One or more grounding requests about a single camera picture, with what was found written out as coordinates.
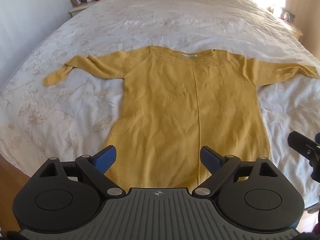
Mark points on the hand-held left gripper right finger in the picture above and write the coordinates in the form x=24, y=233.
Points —
x=211, y=158

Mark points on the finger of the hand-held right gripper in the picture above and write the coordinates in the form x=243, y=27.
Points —
x=302, y=143

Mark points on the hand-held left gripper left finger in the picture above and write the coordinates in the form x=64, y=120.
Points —
x=106, y=158

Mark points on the yellow knit sweater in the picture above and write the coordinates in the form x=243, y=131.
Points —
x=175, y=105

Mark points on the wooden bedside table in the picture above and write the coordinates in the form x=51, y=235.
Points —
x=296, y=31

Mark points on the white floral bedspread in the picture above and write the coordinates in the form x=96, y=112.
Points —
x=150, y=25

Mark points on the white bedside table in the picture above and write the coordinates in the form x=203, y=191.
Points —
x=75, y=10

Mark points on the wooden picture frame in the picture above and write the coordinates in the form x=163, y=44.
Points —
x=77, y=0

